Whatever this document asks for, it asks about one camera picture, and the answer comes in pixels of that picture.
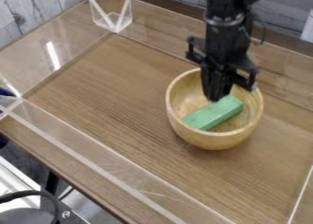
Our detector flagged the light wooden bowl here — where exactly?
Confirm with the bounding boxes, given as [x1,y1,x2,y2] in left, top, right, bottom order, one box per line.
[165,69,264,150]

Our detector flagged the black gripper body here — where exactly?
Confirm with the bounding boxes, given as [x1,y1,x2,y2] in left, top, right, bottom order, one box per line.
[186,13,258,91]

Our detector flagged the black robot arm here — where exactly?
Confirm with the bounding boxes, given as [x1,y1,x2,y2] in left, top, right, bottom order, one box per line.
[186,0,258,101]

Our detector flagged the green rectangular block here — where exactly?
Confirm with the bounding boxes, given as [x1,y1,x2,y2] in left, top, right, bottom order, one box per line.
[182,95,243,131]

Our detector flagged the blue object at left edge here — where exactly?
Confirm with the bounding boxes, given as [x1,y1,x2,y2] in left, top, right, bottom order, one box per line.
[0,87,16,97]

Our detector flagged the white object at right edge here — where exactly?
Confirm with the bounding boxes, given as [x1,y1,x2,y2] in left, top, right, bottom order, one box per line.
[301,13,313,43]

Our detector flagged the black metal table leg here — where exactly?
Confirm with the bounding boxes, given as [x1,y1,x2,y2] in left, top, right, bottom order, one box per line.
[45,172,60,195]

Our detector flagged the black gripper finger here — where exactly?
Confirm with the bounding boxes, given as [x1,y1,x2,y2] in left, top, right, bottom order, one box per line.
[218,70,235,98]
[201,64,222,101]

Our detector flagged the black cable loop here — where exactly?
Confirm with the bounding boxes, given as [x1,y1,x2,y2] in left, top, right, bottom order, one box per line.
[0,189,59,224]

